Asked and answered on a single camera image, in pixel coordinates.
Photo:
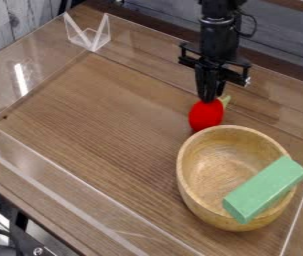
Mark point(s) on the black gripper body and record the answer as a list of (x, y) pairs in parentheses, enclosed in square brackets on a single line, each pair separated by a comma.
[(236, 66)]

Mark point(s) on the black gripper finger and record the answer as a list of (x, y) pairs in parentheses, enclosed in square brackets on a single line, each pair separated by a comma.
[(220, 81), (206, 82)]

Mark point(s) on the red plush strawberry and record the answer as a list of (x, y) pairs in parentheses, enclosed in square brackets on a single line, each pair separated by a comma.
[(208, 114)]

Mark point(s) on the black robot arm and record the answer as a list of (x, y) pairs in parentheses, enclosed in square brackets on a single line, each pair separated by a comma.
[(213, 57)]

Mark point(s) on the wooden bowl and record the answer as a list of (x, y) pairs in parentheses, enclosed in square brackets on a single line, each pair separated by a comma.
[(218, 159)]

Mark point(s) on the green rectangular block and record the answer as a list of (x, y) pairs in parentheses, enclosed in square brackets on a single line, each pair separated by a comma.
[(264, 189)]

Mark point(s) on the clear acrylic enclosure walls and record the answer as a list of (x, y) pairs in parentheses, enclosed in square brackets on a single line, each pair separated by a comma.
[(94, 104)]

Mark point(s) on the black metal bracket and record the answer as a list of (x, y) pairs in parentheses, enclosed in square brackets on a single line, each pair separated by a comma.
[(27, 245)]

